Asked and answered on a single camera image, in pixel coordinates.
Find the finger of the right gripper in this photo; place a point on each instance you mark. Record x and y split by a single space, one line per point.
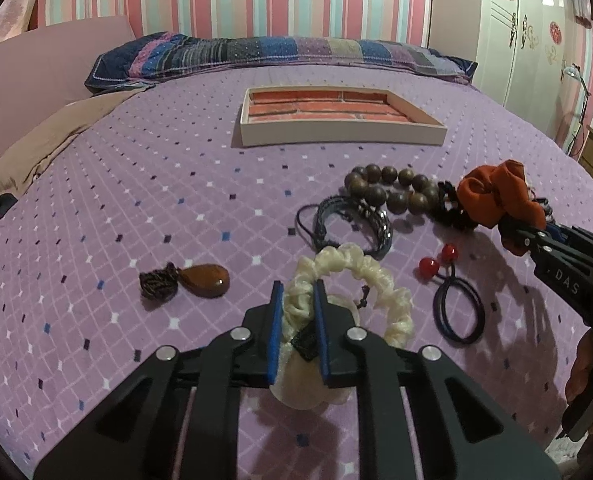
572 237
538 244

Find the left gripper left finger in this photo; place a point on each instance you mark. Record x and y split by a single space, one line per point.
177 414

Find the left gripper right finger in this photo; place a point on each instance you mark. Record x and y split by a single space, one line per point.
419 414

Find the orange scrunchie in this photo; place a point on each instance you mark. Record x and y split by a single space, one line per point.
489 193

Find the black scrunchie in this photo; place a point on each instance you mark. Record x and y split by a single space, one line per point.
449 212

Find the cream white scrunchie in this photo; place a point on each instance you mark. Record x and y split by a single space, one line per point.
346 270

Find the desk lamp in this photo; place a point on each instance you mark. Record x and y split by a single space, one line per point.
575 107

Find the purple diamond pattern bedspread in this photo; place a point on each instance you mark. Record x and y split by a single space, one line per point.
160 179

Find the white wardrobe with decals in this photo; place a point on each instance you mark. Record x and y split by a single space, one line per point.
521 58

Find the tan beige blanket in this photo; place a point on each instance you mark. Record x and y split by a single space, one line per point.
29 157

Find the white tray brick pattern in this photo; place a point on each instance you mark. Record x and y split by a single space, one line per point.
327 114

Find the pink headboard cushion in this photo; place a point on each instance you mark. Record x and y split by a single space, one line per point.
43 70

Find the patchwork blue purple pillow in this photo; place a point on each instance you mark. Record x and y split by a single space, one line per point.
168 55

